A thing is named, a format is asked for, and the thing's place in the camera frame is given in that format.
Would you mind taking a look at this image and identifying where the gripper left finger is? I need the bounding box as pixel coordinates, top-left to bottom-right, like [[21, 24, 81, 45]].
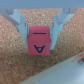
[[4, 8, 31, 48]]

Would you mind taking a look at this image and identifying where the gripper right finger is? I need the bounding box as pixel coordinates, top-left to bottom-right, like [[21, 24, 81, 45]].
[[49, 8, 79, 48]]

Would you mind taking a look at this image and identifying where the pink block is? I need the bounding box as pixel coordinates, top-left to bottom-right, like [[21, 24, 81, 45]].
[[26, 25, 53, 57]]

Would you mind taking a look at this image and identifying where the white cabinet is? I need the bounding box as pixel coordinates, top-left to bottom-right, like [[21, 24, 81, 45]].
[[18, 53, 84, 84]]

